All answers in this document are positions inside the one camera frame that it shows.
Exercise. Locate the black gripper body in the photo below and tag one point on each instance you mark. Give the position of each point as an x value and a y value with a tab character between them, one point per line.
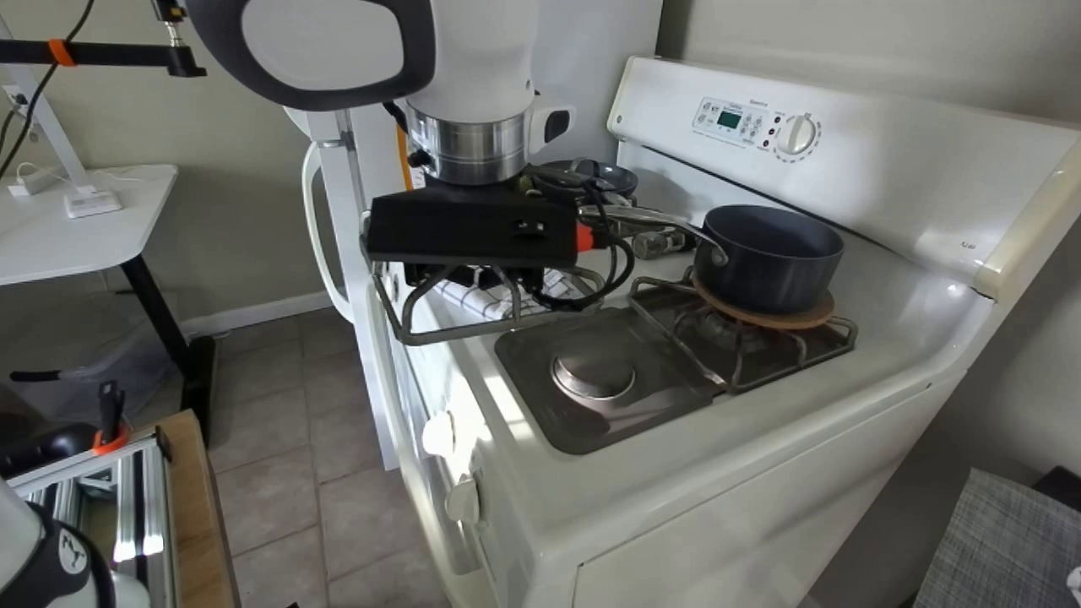
473	272

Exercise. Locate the grey metal stove grate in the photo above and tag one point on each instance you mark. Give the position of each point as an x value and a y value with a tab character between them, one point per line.
445	336
736	357

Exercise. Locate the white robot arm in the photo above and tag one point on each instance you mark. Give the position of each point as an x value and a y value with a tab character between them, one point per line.
484	46

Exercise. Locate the white stove burner knob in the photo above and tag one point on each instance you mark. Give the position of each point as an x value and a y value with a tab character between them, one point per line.
440	432

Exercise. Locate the white gas stove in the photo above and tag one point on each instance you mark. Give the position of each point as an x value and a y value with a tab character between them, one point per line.
901	180

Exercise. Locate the round metal gas burner head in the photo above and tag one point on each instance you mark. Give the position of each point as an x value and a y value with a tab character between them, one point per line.
591	371

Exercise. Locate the glass pan lid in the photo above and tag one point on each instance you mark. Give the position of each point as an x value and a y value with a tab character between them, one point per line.
591	175

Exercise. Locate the black frying pan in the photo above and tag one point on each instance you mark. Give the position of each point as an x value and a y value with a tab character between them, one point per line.
617	189

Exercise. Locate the dark blue saucepan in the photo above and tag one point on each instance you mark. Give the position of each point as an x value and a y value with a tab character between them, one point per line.
771	257

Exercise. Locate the oven digital control panel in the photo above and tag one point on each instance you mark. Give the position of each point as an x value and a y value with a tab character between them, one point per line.
732	118

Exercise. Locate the round wooden trivet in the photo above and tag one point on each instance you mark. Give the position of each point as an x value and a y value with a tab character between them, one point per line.
789	323

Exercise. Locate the white oven dial knob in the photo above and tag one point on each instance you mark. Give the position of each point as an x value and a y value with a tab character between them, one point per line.
798	135

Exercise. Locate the white desk stand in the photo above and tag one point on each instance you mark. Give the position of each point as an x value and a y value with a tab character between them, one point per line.
92	205

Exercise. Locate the black clamp orange grip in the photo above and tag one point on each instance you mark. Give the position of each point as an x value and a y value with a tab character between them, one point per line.
109	408

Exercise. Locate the white table black legs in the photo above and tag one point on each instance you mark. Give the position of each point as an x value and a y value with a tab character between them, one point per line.
70	242

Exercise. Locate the white plug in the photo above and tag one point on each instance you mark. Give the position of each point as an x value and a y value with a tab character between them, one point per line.
30	180

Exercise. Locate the grey woven fabric cushion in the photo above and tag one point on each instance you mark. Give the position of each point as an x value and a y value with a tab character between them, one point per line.
992	552

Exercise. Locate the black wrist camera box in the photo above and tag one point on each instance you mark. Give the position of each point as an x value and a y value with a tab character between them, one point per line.
473	230

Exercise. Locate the aluminium cart frame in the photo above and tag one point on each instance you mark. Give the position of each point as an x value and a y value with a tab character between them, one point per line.
146	518

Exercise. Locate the black camera boom orange tape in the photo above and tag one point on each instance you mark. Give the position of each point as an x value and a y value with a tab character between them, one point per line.
123	55

